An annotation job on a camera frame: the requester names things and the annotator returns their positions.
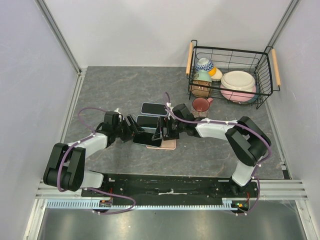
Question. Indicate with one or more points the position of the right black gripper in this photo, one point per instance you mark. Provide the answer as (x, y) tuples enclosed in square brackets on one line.
[(169, 135)]

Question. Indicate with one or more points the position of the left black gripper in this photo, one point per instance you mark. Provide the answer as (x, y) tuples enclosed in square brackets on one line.
[(129, 134)]

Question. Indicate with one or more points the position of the light blue phone case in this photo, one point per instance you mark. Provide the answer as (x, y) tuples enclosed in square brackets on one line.
[(150, 128)]

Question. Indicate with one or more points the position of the pink phone case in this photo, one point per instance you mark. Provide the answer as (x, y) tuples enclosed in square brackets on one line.
[(165, 145)]

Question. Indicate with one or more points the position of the teal-edged black phone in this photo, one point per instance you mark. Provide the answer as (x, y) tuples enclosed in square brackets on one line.
[(145, 138)]

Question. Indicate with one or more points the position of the white-edged black phone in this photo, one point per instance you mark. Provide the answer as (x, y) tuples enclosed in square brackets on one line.
[(147, 121)]

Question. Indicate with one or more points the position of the lavender phone case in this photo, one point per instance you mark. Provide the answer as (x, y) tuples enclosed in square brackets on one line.
[(145, 107)]

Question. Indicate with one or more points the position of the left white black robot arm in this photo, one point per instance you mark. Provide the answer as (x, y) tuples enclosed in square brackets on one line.
[(65, 169)]

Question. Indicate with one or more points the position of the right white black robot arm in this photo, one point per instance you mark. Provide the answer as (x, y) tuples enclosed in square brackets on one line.
[(247, 140)]

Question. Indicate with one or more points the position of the pink speckled mug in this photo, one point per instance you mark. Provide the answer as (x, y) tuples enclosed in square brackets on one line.
[(200, 107)]

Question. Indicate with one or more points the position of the green brown bowl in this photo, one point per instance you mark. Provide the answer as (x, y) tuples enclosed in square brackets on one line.
[(201, 84)]

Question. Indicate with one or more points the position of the yellow white bowl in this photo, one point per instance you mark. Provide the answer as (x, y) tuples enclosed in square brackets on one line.
[(217, 76)]

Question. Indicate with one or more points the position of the blue patterned bowl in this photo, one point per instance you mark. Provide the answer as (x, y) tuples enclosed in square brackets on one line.
[(206, 65)]

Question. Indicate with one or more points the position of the pink bowl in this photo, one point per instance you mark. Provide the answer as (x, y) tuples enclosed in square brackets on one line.
[(238, 97)]

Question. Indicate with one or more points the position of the cream plate stack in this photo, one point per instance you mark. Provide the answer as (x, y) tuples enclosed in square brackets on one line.
[(238, 81)]

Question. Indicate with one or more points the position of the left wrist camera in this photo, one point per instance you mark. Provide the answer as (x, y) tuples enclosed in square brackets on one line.
[(113, 118)]

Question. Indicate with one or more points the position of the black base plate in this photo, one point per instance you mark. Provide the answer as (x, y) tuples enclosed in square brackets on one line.
[(161, 189)]

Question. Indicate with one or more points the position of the black wire dish basket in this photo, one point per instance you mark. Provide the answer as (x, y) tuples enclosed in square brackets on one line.
[(262, 65)]

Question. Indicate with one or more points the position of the light blue cable duct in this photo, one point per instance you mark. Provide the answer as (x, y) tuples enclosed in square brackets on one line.
[(91, 204)]

